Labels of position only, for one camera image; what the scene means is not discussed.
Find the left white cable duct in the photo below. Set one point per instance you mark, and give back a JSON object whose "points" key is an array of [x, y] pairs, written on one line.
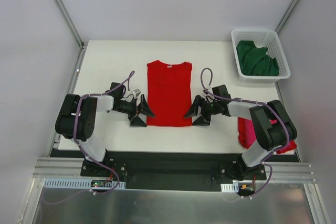
{"points": [[70, 183]]}

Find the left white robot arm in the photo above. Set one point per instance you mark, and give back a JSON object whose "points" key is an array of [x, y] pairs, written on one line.
{"points": [[77, 116]]}

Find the white plastic basket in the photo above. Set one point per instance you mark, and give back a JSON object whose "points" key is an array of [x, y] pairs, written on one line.
{"points": [[262, 38]]}

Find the aluminium rail frame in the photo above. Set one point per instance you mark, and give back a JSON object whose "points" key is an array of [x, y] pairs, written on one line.
{"points": [[291, 196]]}

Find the right white cable duct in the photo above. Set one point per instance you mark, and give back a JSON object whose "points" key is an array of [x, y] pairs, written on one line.
{"points": [[230, 188]]}

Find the red t shirt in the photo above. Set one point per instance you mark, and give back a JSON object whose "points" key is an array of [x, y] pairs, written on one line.
{"points": [[169, 93], [290, 147]]}

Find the green t shirt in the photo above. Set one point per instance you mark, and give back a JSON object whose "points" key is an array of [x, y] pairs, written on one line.
{"points": [[255, 61]]}

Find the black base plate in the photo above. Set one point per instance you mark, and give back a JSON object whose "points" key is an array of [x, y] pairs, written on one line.
{"points": [[173, 171]]}

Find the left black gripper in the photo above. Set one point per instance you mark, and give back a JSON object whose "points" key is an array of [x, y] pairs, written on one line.
{"points": [[136, 110]]}

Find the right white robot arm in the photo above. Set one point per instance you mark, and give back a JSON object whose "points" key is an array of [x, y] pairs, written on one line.
{"points": [[272, 125]]}

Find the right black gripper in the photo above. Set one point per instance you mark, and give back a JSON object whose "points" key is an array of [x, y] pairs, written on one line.
{"points": [[202, 109]]}

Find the white cable duct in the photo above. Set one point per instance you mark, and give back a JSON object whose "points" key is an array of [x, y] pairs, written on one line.
{"points": [[70, 183], [230, 188]]}

